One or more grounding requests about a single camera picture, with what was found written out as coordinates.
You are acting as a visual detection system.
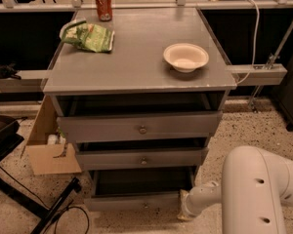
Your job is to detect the green chip bag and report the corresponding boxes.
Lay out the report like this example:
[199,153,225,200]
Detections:
[60,19,114,53]

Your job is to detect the cardboard box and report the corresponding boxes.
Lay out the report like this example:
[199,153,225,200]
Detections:
[25,97,81,176]

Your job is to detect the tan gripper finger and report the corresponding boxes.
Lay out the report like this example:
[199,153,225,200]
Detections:
[177,190,198,221]

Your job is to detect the grey middle drawer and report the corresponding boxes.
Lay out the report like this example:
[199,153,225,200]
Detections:
[76,148,208,171]

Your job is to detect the grey drawer cabinet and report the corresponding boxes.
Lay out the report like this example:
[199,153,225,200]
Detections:
[42,6,237,193]

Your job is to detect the dark cabinet at right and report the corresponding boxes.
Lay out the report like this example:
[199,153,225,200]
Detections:
[272,41,293,132]

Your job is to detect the white paper bowl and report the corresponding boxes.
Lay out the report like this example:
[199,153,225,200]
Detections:
[163,43,209,73]

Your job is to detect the grey metal rail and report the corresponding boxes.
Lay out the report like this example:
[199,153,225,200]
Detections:
[227,64,287,86]

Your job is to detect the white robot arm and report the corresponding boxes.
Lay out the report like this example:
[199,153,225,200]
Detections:
[178,146,293,234]

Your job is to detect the red soda can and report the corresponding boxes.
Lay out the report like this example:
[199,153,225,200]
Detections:
[96,0,112,21]

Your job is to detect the grey drawer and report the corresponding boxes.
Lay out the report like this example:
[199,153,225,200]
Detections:
[84,166,196,212]
[76,148,208,171]
[58,111,222,143]

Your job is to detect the black chair base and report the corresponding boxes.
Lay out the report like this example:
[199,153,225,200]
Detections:
[0,102,89,234]

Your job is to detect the black floor cable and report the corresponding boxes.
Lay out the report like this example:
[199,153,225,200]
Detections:
[0,163,90,234]

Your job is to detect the grey top drawer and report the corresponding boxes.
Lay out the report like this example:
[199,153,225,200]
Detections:
[58,111,222,143]

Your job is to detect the white cable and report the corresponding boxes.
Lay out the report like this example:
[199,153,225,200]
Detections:
[234,0,261,85]

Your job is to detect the grey bottom drawer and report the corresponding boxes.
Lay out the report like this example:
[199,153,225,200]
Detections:
[84,166,196,212]

